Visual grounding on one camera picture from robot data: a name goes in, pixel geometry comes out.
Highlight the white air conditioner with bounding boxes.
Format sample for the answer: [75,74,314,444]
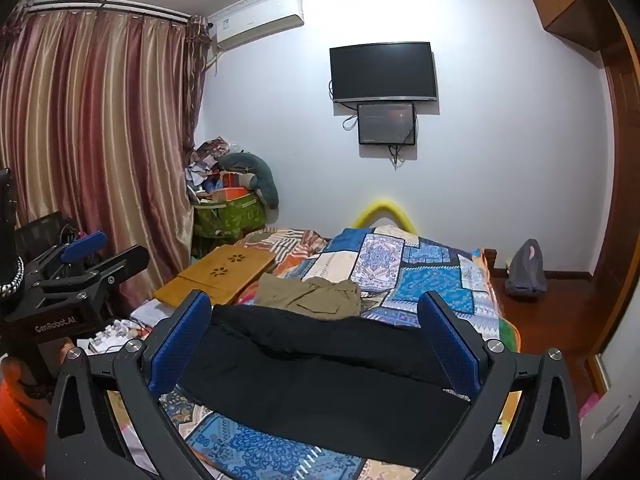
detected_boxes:
[207,0,306,52]

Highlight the green patterned storage box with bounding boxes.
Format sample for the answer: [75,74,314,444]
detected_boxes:
[192,195,267,242]

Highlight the wooden lap desk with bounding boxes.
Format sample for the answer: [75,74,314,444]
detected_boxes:
[152,245,277,307]

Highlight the striped pink curtain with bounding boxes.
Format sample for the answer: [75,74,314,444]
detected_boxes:
[0,2,211,306]

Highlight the grey plush pillow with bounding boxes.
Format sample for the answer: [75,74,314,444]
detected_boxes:
[217,152,280,208]

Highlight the white panel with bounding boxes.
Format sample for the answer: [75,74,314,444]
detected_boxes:
[580,352,640,443]

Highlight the blue patchwork blanket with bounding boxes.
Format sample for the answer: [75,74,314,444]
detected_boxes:
[107,227,521,480]

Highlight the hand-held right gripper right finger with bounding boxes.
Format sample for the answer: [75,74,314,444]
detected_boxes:
[417,290,583,480]

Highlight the black mesh chair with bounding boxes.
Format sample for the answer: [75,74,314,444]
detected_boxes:
[15,212,96,271]

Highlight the pile of papers and clutter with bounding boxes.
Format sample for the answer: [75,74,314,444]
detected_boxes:
[185,137,251,206]

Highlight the small black wall monitor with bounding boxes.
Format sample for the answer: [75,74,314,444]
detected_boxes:
[356,102,417,146]

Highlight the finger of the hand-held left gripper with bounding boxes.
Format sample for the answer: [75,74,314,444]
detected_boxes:
[27,231,108,276]
[40,245,151,295]

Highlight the white printed cloth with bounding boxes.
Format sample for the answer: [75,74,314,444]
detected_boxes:
[82,310,158,358]

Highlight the curtain rail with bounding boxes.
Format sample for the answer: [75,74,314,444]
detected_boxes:
[20,0,192,24]

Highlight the black pants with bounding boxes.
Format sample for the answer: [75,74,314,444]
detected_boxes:
[177,304,473,461]

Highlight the grey bag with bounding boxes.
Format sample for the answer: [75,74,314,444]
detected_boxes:
[504,238,548,298]

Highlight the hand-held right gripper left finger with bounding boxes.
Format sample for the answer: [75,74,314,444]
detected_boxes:
[45,290,216,480]

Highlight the black wall television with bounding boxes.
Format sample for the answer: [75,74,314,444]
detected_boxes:
[329,41,440,104]

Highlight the orange striped bed sheet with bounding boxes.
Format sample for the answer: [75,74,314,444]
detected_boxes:
[245,228,329,281]

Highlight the khaki pants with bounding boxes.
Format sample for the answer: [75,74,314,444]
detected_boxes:
[254,274,362,322]

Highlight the coiled black white cable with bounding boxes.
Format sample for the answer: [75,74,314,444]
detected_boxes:
[4,256,27,307]

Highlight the wooden door frame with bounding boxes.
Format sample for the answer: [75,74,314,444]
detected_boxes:
[587,0,640,396]

